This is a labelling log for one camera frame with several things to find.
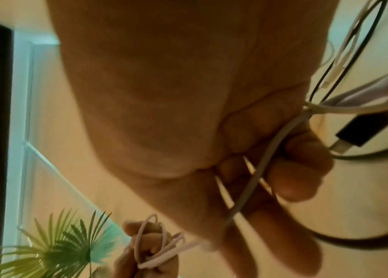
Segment person's right hand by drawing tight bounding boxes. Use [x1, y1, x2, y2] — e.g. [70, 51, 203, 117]
[44, 0, 340, 278]

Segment person's left hand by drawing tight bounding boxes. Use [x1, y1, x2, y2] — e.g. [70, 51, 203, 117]
[113, 219, 181, 278]

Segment pink cable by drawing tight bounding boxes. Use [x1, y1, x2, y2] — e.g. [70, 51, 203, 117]
[134, 62, 388, 269]

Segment black cable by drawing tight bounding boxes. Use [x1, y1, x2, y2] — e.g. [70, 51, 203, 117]
[309, 0, 388, 249]

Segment dark green plant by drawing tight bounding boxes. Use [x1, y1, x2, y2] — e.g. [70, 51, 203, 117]
[0, 209, 121, 278]

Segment bright window corner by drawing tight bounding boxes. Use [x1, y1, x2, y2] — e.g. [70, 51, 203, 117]
[3, 30, 61, 245]

